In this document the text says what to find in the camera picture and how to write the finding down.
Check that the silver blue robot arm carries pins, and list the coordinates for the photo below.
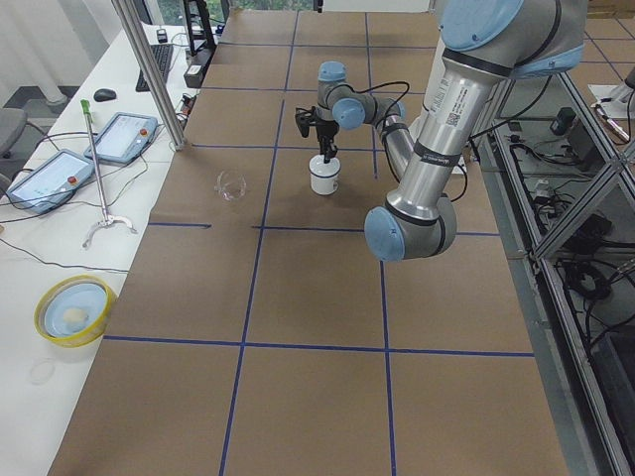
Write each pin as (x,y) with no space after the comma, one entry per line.
(485,42)

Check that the blue plate with food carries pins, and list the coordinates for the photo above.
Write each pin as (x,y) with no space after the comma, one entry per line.
(74,309)

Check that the far teach pendant tablet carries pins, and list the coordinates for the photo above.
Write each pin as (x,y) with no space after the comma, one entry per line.
(124,138)

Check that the white enamel mug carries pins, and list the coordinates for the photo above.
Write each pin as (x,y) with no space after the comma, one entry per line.
(324,186)

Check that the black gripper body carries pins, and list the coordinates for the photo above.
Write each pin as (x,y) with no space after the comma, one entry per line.
(324,128)

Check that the near teach pendant tablet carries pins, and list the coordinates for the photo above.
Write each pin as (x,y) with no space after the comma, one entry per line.
(52,183)

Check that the metal reacher grabber tool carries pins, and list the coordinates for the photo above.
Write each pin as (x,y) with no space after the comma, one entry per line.
(108,220)

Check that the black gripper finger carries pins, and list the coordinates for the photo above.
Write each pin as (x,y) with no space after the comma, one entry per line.
(331,151)
(323,149)

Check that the black box device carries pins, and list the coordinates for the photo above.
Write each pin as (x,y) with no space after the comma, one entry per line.
(198,65)

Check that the black computer mouse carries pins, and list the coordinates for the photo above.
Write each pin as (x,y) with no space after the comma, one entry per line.
(104,94)

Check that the aluminium frame post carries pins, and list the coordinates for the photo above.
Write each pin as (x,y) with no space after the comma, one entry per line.
(135,33)

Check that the aluminium side frame rail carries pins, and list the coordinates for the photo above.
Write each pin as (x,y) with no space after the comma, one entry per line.
(566,208)

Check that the teach pendant tablet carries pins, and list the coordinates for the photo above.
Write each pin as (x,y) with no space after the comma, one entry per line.
(124,138)
(52,183)

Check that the yellow tape roll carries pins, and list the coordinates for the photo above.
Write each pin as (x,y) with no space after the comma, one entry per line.
(86,336)

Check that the white mug lid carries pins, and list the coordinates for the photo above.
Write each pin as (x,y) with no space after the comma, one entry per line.
(322,168)

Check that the clear round lid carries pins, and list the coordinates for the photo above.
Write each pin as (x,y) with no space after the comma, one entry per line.
(42,371)

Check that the black power adapter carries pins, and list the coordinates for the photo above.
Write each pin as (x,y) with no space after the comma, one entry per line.
(563,121)

